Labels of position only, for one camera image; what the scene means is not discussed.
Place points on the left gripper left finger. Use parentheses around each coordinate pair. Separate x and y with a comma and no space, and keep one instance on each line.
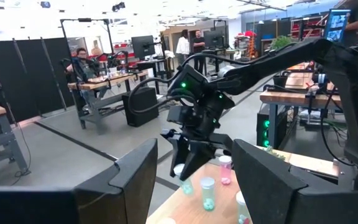
(126,193)

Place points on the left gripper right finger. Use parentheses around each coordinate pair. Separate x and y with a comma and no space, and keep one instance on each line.
(266,193)

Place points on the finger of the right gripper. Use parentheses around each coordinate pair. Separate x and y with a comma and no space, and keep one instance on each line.
(177,152)
(199,158)

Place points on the pink medicine bottle white cap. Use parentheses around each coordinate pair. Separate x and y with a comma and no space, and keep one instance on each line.
(225,174)

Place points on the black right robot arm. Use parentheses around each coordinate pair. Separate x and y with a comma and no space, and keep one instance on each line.
(275,62)

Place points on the black computer green lights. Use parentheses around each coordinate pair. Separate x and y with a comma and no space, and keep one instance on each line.
(264,130)

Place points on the black box on floor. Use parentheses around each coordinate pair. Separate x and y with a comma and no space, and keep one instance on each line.
(140,107)

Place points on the black floor tape line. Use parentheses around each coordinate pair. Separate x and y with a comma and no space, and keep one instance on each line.
(73,140)

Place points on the person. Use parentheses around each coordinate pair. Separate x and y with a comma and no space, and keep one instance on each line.
(182,46)
(357,18)
(84,62)
(199,43)

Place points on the black computer monitor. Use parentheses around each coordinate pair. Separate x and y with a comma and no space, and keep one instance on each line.
(143,46)
(213,39)

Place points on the green background plant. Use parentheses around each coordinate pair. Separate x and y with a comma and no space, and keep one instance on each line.
(280,42)

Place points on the black partition panels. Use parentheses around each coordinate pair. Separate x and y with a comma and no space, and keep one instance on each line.
(26,77)

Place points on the blue lit screen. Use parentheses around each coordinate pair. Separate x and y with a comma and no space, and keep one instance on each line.
(337,25)

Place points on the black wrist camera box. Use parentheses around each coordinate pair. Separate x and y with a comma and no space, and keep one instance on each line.
(180,115)

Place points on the wooden shelf black metal frame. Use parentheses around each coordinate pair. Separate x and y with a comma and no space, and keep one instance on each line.
(225,202)

